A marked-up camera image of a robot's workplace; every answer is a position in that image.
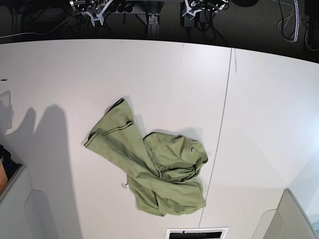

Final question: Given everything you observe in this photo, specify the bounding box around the green t-shirt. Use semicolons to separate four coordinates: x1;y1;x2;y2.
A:
85;99;208;217

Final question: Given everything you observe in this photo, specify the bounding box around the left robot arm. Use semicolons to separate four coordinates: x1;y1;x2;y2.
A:
185;0;229;12

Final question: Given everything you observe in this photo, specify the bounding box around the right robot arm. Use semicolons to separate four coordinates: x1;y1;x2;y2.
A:
69;0;112;13

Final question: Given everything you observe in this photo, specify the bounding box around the black power adapter box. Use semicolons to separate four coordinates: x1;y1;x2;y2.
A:
180;9;195;28

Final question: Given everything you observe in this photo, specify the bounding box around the black power strip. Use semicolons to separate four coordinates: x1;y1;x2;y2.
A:
108;0;146;14

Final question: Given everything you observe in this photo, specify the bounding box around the grey chair left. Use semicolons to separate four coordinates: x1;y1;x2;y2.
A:
0;166;59;239

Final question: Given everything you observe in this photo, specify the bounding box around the grey chair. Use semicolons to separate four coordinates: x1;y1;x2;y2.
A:
0;166;59;239
252;189;319;239

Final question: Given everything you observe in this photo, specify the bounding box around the grey chair right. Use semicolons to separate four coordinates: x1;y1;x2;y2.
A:
252;189;319;239

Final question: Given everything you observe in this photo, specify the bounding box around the aluminium table leg post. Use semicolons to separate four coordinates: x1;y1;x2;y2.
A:
147;14;159;40

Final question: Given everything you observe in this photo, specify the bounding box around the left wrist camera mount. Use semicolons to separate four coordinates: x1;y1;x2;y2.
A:
182;0;201;17

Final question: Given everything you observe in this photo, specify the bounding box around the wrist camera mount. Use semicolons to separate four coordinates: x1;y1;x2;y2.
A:
82;0;113;27
182;0;201;17

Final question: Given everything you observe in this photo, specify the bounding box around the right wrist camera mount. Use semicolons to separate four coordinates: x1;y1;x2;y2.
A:
82;0;113;27

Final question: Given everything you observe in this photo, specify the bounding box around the grey coiled cable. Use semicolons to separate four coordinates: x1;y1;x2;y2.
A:
276;0;307;42

